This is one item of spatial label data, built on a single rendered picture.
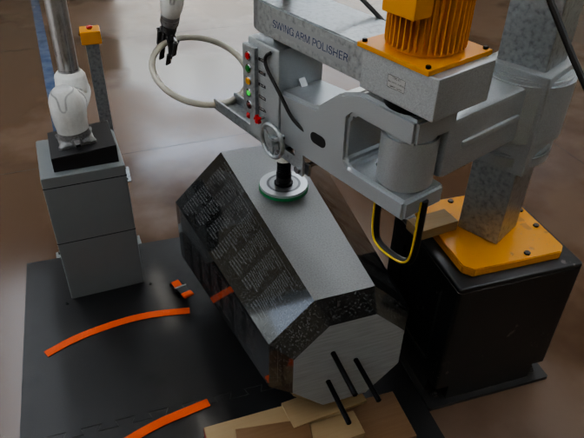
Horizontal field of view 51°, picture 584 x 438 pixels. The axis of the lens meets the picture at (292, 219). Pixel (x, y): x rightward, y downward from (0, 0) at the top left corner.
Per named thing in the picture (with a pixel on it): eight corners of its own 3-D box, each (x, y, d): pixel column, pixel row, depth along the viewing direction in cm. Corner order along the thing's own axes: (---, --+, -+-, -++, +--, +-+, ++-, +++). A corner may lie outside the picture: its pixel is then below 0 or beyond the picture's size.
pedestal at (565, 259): (476, 290, 351) (506, 183, 307) (547, 378, 301) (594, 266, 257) (371, 314, 334) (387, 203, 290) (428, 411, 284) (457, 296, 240)
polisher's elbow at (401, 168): (401, 158, 218) (408, 109, 206) (443, 182, 206) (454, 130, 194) (363, 175, 208) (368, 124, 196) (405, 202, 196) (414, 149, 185)
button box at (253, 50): (260, 115, 246) (260, 47, 229) (255, 116, 244) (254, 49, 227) (248, 108, 251) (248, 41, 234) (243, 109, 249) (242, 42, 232)
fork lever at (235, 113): (337, 164, 250) (338, 154, 246) (301, 179, 240) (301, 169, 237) (242, 99, 291) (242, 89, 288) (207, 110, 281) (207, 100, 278)
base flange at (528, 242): (501, 195, 299) (503, 186, 296) (565, 257, 261) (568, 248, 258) (410, 211, 286) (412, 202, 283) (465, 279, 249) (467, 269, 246)
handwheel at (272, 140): (300, 159, 240) (301, 124, 231) (280, 167, 235) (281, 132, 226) (277, 143, 249) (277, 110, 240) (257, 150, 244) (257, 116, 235)
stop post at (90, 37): (129, 167, 449) (104, 21, 384) (131, 182, 434) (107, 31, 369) (100, 171, 444) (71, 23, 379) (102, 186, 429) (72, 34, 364)
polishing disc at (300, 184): (264, 169, 280) (264, 168, 279) (310, 175, 278) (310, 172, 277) (255, 195, 263) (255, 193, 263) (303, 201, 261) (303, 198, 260)
